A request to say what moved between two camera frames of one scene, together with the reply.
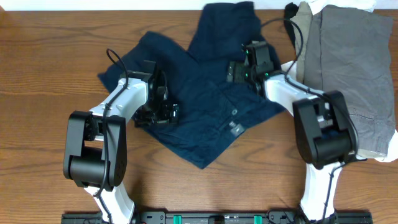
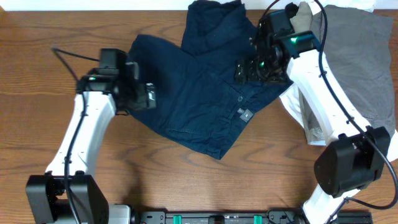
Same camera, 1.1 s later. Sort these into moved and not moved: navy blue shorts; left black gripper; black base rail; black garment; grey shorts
Moved: left black gripper; navy blue shorts
Not moved: grey shorts; black base rail; black garment
